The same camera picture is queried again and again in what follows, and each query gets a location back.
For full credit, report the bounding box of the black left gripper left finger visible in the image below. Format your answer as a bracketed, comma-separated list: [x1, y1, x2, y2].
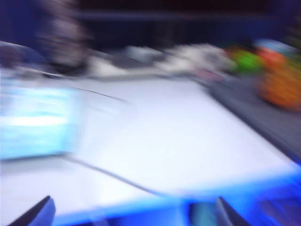
[8, 195, 56, 226]

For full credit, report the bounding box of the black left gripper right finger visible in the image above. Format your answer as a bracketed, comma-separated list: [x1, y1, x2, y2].
[214, 196, 253, 226]

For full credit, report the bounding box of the yellow toy pineapple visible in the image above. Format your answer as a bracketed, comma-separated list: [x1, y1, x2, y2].
[256, 46, 301, 108]

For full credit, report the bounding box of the light blue tissue pack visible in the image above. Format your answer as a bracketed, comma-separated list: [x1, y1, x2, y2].
[0, 79, 78, 160]

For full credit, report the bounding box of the green apple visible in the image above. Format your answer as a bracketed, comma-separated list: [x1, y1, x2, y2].
[232, 48, 263, 73]

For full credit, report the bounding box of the silver faceted figurine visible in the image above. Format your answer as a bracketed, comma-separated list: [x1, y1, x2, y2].
[36, 13, 91, 73]

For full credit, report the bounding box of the white gray keyboard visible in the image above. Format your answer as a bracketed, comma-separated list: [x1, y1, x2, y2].
[89, 46, 165, 78]

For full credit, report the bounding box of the black cable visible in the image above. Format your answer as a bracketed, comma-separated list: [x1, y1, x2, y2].
[42, 72, 129, 103]

